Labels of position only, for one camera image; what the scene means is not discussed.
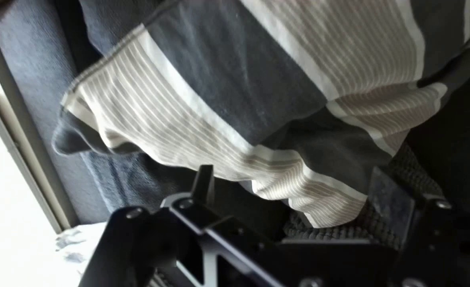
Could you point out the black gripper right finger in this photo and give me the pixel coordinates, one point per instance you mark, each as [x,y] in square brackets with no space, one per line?
[406,208]

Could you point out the dark sofa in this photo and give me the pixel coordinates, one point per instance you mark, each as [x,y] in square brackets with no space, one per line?
[50,43]

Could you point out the dark grey waffle pillow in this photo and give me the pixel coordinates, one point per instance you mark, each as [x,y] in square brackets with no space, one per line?
[367,224]

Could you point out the striped pillow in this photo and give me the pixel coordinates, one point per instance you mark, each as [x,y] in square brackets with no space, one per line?
[302,98]

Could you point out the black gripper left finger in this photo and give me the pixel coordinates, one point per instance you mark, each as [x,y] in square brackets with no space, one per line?
[203,189]

